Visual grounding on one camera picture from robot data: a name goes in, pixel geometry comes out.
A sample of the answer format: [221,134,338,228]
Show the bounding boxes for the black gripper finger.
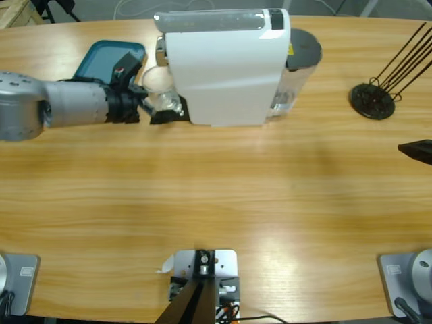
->
[398,138,432,165]

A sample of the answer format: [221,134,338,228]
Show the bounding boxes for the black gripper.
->
[105,84,185,126]

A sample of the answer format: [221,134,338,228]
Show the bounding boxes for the clear drinking glass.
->
[140,65,182,117]

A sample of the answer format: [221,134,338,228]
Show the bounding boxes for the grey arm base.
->
[377,248,432,318]
[0,252,41,317]

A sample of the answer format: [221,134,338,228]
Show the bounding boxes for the white capsule coffee machine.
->
[153,8,291,128]

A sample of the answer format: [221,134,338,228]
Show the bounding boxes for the teal plastic tray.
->
[72,39,149,84]

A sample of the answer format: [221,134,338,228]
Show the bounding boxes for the black capsule holder with rods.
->
[349,22,432,119]

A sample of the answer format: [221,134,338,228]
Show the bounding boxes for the black stand legs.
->
[33,0,82,23]

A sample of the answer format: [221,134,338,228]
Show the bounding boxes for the clear water tank black lid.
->
[266,28,323,119]

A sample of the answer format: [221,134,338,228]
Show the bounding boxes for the white paper tape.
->
[155,254,176,274]

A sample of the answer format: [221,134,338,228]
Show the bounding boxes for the wooden crate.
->
[0,0,36,30]

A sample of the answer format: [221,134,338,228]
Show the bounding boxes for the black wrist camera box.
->
[110,52,142,89]

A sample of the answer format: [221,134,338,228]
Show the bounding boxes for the white floor cable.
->
[113,0,169,18]

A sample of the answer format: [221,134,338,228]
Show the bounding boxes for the black cable at base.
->
[394,296,423,324]
[0,290,16,317]

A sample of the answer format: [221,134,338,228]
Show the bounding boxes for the white mount block dark post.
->
[155,248,241,324]

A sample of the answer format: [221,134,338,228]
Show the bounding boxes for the black cable at mount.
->
[236,315,288,324]

